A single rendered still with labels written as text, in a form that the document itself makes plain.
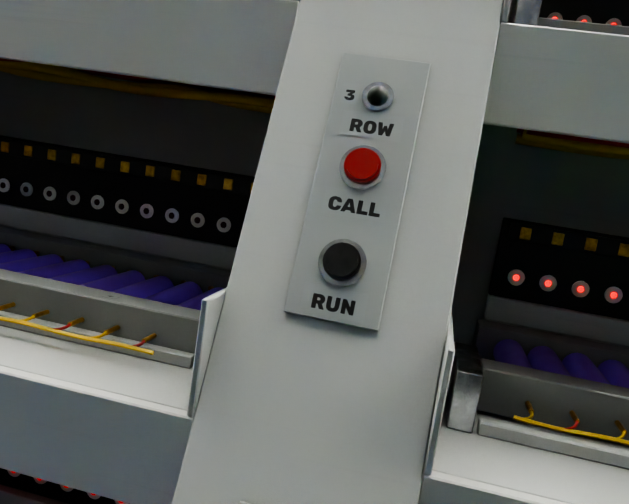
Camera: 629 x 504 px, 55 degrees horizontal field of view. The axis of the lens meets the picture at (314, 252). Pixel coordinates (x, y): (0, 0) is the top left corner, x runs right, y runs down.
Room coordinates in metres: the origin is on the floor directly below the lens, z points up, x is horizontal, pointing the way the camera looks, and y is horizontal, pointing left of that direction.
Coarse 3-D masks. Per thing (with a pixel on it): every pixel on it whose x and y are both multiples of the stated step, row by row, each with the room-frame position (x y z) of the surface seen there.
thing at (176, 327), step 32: (0, 288) 0.33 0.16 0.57; (32, 288) 0.32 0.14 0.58; (64, 288) 0.32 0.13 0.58; (0, 320) 0.31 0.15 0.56; (64, 320) 0.32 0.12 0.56; (96, 320) 0.32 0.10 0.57; (128, 320) 0.32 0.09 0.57; (160, 320) 0.31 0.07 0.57; (192, 320) 0.31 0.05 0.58; (192, 352) 0.31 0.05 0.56
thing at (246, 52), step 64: (0, 0) 0.29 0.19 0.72; (64, 0) 0.29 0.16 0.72; (128, 0) 0.28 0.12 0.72; (192, 0) 0.27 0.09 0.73; (256, 0) 0.26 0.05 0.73; (0, 64) 0.43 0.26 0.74; (64, 64) 0.30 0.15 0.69; (128, 64) 0.29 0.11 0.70; (192, 64) 0.28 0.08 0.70; (256, 64) 0.27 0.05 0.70
